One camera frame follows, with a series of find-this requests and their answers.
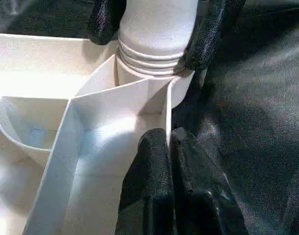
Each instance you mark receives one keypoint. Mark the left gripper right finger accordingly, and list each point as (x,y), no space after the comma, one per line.
(201,195)

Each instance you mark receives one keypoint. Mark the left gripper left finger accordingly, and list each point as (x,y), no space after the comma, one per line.
(149,183)

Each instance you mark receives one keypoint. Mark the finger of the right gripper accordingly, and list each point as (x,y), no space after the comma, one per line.
(103,22)
(206,41)

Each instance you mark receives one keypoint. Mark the white plastic table leg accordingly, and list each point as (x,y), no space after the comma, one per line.
(156,29)

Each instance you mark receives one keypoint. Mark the white plastic table top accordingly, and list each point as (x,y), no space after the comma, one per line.
(103,110)

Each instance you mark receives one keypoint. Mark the black plastic mat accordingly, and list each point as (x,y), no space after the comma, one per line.
(250,110)

